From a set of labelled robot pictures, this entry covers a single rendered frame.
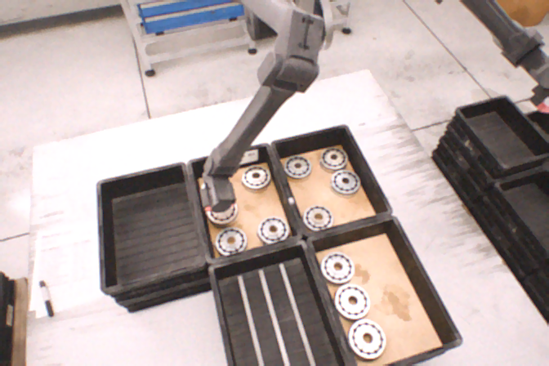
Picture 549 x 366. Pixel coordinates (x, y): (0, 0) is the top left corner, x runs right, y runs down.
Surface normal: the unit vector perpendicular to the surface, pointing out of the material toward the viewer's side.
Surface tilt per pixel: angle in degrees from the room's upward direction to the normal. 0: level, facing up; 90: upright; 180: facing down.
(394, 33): 0
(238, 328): 0
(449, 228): 0
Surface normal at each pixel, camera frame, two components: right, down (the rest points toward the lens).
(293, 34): 0.51, 0.26
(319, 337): 0.00, -0.54
